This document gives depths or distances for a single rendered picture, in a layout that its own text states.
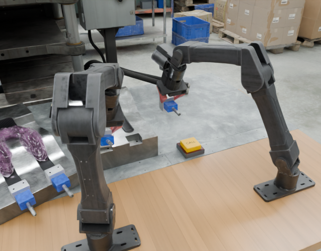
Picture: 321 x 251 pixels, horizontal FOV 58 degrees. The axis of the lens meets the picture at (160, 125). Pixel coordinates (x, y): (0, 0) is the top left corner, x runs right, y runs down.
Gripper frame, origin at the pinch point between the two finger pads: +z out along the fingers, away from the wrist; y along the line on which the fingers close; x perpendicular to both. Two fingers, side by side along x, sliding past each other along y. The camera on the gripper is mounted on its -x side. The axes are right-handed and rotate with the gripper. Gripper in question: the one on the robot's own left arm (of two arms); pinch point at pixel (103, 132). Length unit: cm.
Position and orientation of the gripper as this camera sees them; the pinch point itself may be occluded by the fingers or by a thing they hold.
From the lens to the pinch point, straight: 99.1
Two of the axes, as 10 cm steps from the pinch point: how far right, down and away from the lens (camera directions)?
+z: -2.4, 6.4, 7.3
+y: -9.2, 0.9, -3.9
